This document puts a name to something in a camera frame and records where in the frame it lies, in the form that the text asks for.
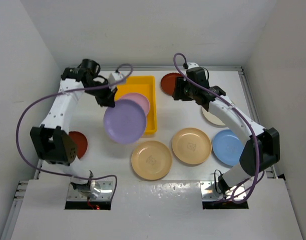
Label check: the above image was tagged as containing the light blue plate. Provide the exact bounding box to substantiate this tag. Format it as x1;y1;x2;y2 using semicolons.
212;129;244;167

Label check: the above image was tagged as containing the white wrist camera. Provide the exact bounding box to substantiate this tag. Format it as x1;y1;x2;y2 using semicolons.
183;62;199;71
108;72;124;88

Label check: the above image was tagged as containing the dark red plate left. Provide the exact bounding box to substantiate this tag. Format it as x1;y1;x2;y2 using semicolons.
69;131;88;159

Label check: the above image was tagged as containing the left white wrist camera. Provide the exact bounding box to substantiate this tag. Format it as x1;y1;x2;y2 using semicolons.
108;72;124;88

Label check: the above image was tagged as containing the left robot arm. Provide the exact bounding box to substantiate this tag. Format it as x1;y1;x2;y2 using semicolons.
30;59;124;200

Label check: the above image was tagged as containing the purple cable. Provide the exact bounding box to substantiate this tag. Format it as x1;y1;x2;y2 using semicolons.
16;63;134;201
173;52;265;206

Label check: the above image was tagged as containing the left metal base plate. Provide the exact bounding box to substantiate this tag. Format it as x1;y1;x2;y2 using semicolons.
67;180;113;202

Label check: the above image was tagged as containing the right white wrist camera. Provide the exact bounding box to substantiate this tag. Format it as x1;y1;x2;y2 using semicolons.
183;62;199;71

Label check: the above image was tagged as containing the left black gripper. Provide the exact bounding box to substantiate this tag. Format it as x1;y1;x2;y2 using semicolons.
84;78;117;108

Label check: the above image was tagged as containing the cream white plate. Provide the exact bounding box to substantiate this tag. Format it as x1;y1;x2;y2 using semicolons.
202;100;235;127

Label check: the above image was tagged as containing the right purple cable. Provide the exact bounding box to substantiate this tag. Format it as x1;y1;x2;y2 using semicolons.
173;52;265;206

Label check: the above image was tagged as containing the pink plate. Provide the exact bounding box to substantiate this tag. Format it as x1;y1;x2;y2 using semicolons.
120;92;150;116

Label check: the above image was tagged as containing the yellow plastic bin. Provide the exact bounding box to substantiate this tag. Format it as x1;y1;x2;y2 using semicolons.
115;75;157;135

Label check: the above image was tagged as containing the purple plate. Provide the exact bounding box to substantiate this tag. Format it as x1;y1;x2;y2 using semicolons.
103;99;147;145

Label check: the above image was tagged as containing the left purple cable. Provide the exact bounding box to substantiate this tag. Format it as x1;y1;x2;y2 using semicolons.
16;63;134;201

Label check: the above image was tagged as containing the tan plate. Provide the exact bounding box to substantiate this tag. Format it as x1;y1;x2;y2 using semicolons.
172;127;212;165
131;140;172;181

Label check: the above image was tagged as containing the metal base plate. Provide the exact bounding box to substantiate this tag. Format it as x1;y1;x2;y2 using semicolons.
199;180;246;202
67;180;113;202

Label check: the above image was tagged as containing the dark red plate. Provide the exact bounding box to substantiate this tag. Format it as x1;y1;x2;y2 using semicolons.
69;131;88;159
160;72;182;96

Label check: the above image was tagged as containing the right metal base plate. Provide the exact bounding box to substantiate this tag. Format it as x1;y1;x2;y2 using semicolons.
199;180;246;202

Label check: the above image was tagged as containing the dark red plate top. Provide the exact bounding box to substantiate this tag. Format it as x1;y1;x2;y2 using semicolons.
160;72;182;96

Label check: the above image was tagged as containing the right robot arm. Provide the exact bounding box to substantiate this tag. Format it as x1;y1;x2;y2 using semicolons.
173;62;280;194

